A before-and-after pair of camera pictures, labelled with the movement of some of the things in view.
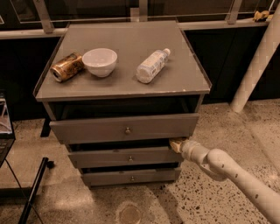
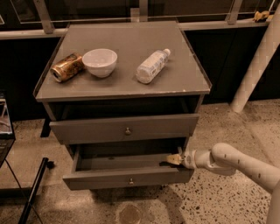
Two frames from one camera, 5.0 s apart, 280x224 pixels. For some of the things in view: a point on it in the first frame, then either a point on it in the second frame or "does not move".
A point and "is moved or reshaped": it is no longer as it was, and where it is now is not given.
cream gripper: (186, 147) → (189, 159)
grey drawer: (125, 155) is moved or reshaped
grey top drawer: (123, 129) does not move
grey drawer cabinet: (116, 94) does not move
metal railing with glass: (36, 18) does not move
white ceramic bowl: (100, 62) does not move
